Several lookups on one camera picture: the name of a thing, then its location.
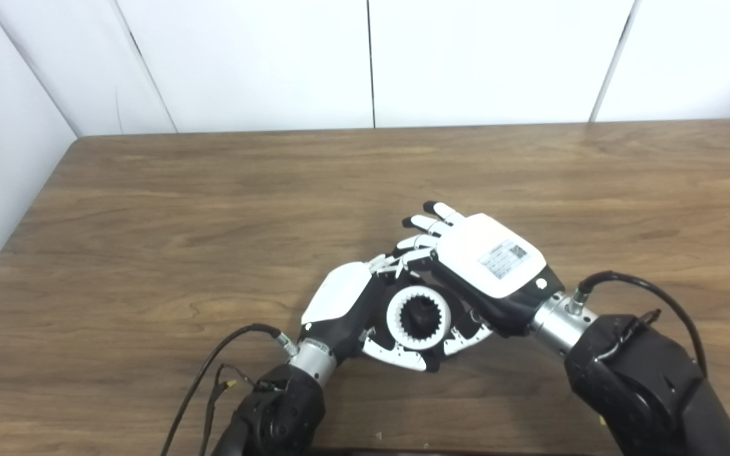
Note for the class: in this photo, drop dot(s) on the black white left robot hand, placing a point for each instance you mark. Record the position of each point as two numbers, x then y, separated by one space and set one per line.
339 294

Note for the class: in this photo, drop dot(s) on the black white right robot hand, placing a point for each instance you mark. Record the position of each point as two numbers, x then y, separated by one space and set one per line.
492 259

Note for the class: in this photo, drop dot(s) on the round black plastic part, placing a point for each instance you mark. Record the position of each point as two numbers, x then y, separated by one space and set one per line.
419 316

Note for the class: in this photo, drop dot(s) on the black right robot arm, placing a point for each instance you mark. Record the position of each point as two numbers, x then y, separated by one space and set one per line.
644 386

